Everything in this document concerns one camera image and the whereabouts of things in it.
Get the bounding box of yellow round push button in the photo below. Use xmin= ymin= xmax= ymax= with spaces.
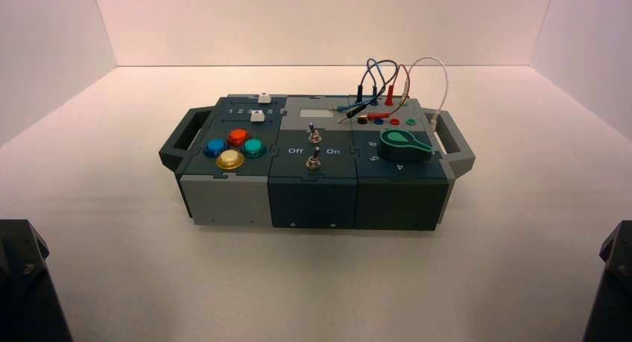
xmin=216 ymin=149 xmax=246 ymax=171

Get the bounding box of black left robot arm base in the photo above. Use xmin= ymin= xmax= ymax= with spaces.
xmin=0 ymin=219 xmax=74 ymax=342

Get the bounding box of black right robot arm base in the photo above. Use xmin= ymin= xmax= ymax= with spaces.
xmin=582 ymin=220 xmax=632 ymax=342

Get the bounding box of teal round push button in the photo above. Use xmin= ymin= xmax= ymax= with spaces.
xmin=241 ymin=139 xmax=268 ymax=159

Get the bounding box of orange round push button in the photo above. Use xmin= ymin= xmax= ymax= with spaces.
xmin=227 ymin=128 xmax=252 ymax=148

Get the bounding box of blue round push button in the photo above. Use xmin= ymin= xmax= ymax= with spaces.
xmin=203 ymin=139 xmax=229 ymax=158

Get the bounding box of grey and teal control box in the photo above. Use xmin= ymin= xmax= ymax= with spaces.
xmin=158 ymin=93 xmax=476 ymax=231

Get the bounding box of green rotary knob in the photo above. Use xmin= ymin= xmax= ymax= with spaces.
xmin=379 ymin=130 xmax=435 ymax=163

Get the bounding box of black banana plug cable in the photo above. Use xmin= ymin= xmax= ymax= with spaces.
xmin=345 ymin=59 xmax=400 ymax=120

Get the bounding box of blue banana plug cable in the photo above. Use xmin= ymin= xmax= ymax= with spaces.
xmin=335 ymin=58 xmax=392 ymax=114

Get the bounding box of red banana plug cable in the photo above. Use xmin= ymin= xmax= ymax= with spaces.
xmin=362 ymin=63 xmax=411 ymax=121

